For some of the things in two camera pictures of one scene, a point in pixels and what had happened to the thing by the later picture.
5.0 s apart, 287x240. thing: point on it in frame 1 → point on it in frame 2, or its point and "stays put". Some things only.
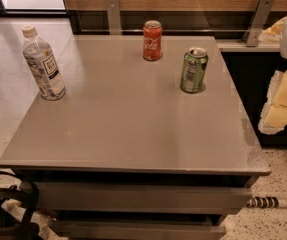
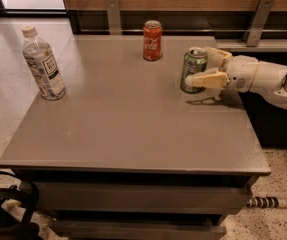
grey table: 140,149 stays put
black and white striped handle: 272,202 stays put
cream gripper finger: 285,97 → 209,78
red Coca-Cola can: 152,40 stays put
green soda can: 193,70 stays put
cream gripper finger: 272,35 → 217,58
